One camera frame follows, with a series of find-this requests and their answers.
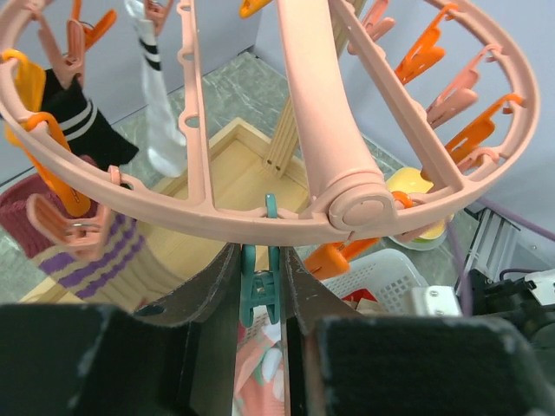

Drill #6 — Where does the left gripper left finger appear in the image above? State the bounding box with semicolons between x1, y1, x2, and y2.
1;244;241;415

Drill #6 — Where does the white plastic basket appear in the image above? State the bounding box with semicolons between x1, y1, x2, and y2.
322;249;428;315

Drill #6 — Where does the pile of socks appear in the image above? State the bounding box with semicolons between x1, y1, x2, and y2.
233;294;382;416

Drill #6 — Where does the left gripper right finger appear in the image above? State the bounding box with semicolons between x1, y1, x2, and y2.
280;247;546;415

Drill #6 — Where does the wooden hanger rack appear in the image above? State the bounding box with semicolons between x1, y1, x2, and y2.
16;0;369;304

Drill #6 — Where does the beige purple striped sock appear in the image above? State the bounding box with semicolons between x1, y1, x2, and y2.
1;174;183;311

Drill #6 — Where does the yellow bowl on plate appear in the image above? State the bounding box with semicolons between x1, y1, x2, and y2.
383;166;454;252

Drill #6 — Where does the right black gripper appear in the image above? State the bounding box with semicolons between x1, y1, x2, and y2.
455;270;554;347

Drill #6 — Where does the pink round clip hanger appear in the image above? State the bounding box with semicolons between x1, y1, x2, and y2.
1;1;539;249

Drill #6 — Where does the aluminium frame rail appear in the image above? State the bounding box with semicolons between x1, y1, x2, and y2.
464;208;553;283

